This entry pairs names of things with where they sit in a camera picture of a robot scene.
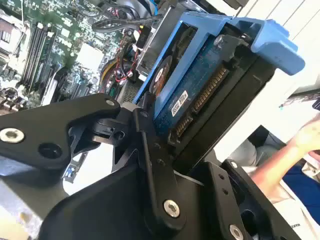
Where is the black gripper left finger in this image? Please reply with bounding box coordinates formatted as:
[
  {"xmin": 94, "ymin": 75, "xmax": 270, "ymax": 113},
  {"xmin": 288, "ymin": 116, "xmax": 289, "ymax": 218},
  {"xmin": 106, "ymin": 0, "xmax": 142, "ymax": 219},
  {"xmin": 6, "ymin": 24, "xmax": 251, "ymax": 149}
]
[{"xmin": 0, "ymin": 92, "xmax": 187, "ymax": 236}]

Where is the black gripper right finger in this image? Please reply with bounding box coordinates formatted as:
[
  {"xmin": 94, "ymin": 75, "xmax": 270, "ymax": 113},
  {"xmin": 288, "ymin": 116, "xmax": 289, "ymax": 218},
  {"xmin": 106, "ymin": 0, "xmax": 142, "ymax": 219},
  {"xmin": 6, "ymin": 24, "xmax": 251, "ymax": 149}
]
[{"xmin": 189, "ymin": 159, "xmax": 301, "ymax": 240}]

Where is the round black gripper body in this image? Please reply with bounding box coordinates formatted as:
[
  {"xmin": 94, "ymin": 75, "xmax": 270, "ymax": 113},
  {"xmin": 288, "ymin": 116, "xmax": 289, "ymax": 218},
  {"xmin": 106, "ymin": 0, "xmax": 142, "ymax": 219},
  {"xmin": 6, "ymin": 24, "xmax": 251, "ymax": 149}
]
[{"xmin": 37, "ymin": 162, "xmax": 226, "ymax": 240}]

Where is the hard disk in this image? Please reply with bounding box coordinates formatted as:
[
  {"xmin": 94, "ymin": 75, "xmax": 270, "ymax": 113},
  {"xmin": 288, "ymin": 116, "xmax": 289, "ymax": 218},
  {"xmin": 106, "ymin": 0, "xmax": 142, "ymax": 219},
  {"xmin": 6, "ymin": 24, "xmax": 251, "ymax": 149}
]
[{"xmin": 132, "ymin": 11, "xmax": 306, "ymax": 176}]

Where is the black sleeved power wire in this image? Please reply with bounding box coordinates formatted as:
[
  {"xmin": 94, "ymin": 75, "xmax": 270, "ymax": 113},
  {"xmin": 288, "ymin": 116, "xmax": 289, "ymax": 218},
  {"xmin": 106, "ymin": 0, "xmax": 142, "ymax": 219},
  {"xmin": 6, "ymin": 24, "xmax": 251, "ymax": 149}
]
[{"xmin": 91, "ymin": 13, "xmax": 164, "ymax": 34}]

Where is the person's bare hand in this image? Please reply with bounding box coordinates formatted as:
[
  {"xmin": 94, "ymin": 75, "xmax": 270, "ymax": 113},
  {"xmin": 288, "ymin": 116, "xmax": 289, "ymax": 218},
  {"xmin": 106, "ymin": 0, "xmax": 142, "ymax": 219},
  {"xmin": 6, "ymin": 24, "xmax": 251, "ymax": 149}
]
[{"xmin": 296, "ymin": 116, "xmax": 320, "ymax": 152}]

